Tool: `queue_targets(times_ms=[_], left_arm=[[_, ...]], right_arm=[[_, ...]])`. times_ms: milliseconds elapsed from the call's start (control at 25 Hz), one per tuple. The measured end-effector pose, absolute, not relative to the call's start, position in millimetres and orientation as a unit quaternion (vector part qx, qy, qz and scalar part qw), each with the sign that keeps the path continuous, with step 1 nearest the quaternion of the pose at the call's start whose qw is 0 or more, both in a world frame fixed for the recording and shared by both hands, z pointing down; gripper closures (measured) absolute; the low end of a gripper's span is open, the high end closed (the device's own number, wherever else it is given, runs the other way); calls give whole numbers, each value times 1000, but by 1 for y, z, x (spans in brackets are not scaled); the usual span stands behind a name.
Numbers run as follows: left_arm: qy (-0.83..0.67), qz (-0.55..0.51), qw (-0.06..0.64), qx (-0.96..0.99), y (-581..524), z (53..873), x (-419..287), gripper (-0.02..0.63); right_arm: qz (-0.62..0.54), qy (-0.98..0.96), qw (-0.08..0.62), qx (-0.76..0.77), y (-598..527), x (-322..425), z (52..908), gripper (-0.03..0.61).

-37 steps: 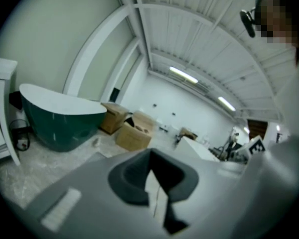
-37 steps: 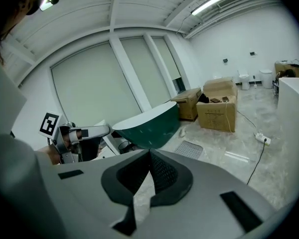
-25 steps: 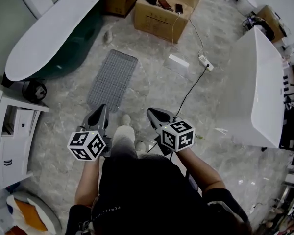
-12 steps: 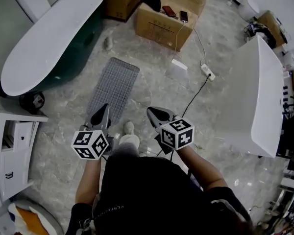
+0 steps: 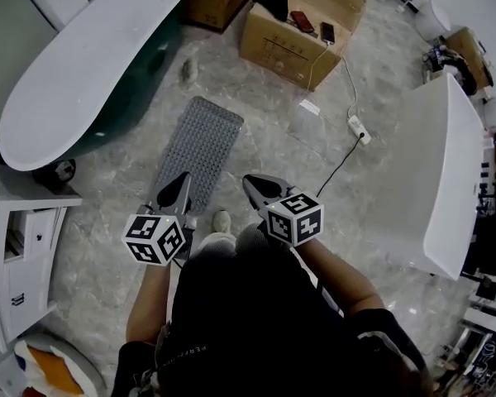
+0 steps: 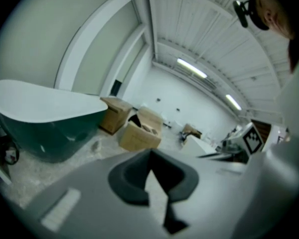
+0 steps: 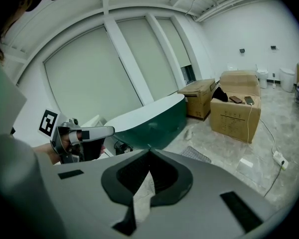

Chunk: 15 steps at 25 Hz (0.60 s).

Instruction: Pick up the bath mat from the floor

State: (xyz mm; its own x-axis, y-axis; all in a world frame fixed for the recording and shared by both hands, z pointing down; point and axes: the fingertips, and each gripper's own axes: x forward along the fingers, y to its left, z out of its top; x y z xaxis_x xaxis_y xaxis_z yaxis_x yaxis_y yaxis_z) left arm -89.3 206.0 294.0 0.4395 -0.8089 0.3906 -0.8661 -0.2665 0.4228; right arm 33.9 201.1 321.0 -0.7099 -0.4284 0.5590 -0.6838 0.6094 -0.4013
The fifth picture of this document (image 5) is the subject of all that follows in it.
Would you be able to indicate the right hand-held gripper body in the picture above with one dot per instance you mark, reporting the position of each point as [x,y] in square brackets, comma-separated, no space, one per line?
[293,217]

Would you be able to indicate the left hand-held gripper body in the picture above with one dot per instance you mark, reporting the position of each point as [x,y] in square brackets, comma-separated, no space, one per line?
[155,238]

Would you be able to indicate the grey perforated bath mat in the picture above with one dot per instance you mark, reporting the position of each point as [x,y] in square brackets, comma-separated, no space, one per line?
[206,139]

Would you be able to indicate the person's left forearm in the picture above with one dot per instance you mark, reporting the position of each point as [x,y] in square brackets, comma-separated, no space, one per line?
[149,304]

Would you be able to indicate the person's right forearm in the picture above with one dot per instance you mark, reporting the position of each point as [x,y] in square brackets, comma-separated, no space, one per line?
[339,279]

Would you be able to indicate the grey marble floor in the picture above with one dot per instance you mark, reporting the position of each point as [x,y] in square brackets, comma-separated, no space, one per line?
[273,139]

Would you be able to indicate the person's left shoe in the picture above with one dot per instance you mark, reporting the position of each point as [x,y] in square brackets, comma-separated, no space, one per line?
[192,223]

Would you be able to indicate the person's shoe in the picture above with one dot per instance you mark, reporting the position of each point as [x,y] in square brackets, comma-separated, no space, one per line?
[192,223]
[222,221]

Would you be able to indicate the person's right shoe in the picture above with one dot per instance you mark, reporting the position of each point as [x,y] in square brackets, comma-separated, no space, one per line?
[222,221]

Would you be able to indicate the clear plastic sheet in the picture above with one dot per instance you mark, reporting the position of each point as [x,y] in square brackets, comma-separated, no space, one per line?
[318,130]

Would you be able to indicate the white power strip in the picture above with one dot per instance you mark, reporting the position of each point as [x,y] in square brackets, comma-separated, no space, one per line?
[359,129]

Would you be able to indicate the person's black shirt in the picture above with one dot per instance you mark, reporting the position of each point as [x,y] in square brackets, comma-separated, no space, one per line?
[252,325]

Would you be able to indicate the white cabinet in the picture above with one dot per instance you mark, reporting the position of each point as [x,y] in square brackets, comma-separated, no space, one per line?
[20,263]

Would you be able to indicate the white rectangular bathtub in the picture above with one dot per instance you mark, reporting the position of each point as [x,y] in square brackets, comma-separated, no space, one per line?
[442,180]

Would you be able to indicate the large printed cardboard box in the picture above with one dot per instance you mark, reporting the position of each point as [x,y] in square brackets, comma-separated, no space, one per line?
[289,52]

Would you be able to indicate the green oval bathtub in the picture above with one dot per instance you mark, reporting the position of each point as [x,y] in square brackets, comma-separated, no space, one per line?
[78,68]

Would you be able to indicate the black phone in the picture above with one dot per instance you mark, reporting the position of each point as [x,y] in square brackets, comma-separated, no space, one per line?
[327,32]

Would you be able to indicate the red phone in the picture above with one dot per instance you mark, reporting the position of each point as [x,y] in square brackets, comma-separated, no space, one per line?
[302,21]

